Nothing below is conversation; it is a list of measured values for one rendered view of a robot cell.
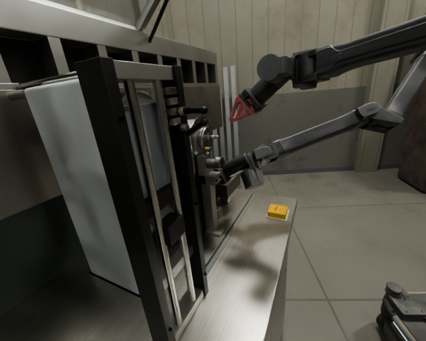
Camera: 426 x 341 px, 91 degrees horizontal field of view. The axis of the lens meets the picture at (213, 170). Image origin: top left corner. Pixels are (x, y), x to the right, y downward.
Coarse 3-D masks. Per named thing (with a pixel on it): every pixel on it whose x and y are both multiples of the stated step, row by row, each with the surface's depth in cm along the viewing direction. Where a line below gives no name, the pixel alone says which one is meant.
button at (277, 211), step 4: (272, 204) 89; (276, 204) 89; (272, 208) 86; (276, 208) 86; (280, 208) 85; (284, 208) 85; (268, 212) 84; (272, 212) 84; (276, 212) 83; (280, 212) 83; (284, 212) 82; (268, 216) 85; (272, 216) 84; (276, 216) 83; (280, 216) 82; (284, 216) 82
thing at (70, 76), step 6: (72, 72) 42; (42, 78) 47; (48, 78) 46; (54, 78) 45; (60, 78) 44; (66, 78) 43; (72, 78) 43; (18, 84) 52; (24, 84) 51; (30, 84) 50; (36, 84) 49; (42, 84) 48; (48, 84) 47
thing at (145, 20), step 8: (32, 0) 56; (152, 0) 80; (160, 0) 81; (168, 0) 81; (64, 8) 63; (152, 8) 82; (144, 16) 83; (160, 16) 84; (120, 24) 80; (144, 24) 86; (152, 32) 88
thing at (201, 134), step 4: (204, 128) 68; (208, 128) 70; (200, 132) 68; (204, 132) 68; (208, 132) 70; (200, 136) 67; (204, 136) 68; (208, 136) 70; (200, 140) 68; (204, 140) 68; (208, 140) 71; (200, 144) 68; (204, 144) 68; (208, 144) 71; (204, 148) 70
